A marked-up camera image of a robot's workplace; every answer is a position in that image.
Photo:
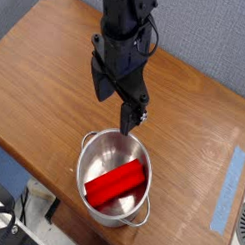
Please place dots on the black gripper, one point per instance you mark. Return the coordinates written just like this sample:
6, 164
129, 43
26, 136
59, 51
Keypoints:
117, 66

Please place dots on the silver metal pot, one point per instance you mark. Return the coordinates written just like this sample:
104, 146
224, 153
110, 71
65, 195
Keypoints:
102, 152

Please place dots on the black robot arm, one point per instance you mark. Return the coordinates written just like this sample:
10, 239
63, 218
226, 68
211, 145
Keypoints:
125, 18

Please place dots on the red rectangular block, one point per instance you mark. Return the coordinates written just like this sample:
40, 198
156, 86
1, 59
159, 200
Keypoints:
114, 183

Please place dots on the blue tape strip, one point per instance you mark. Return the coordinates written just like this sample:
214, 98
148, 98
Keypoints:
228, 191

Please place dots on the grey fan grille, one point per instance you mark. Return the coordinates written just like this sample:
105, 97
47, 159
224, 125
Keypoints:
240, 228

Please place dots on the black device with handle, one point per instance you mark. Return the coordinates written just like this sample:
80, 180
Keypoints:
13, 234

